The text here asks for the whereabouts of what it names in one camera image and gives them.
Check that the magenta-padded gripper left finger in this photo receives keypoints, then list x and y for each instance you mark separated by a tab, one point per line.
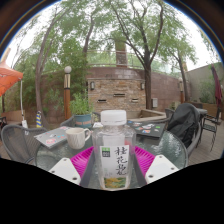
65	170

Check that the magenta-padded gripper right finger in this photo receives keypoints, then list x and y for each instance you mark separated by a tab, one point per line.
160	168

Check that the clear plastic bottle white cap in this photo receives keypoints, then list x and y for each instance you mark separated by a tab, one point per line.
113	156

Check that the white ribbed mug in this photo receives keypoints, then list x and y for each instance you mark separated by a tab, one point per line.
76	138

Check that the silver laptop with stickers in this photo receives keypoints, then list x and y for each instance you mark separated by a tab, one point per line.
51	137

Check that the black laptop with stickers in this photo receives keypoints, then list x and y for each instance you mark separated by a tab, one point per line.
148	129

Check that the grey mesh patio chair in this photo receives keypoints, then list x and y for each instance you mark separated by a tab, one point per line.
195	145
20	141
66	122

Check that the black backpack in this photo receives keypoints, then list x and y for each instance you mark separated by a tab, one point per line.
183	125

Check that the green plant in blue pot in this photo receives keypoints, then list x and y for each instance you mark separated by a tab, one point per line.
82	118

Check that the white printed paper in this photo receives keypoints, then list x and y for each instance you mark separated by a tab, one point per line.
97	125

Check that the yellow blue striped cone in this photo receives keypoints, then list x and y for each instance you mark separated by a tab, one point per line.
39	120

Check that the round dark patio table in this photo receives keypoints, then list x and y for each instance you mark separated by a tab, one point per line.
202	111

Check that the wooden bench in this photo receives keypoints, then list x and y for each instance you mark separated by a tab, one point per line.
13	116

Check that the tree with forked trunk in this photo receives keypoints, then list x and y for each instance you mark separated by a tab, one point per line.
147	86

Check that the tree with leaning trunk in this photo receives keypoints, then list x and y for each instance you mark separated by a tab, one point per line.
38	90

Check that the closed maroon umbrella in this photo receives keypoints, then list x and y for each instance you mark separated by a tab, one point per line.
217	86

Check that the orange patio umbrella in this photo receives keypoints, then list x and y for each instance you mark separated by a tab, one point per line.
8	78

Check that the grey wall box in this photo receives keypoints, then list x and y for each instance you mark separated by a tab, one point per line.
154	102

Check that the wooden lamp post white globe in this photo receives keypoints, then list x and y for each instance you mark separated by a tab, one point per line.
67	100
182	93

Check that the black wall lamp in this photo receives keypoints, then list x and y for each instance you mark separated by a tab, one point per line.
92	85
142	86

